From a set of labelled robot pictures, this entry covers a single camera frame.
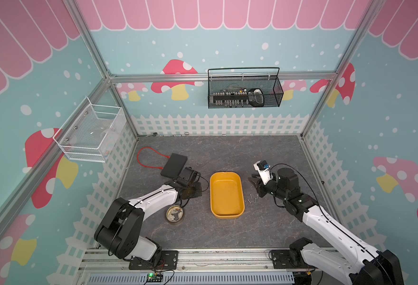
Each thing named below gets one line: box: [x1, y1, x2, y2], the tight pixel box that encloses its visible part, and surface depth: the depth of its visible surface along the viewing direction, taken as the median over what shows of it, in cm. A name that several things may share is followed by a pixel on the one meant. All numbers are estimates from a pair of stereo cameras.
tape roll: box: [165, 204, 184, 223], surface depth 88 cm
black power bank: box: [160, 153, 188, 179], surface depth 108 cm
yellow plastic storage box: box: [209, 171, 245, 218], surface depth 95 cm
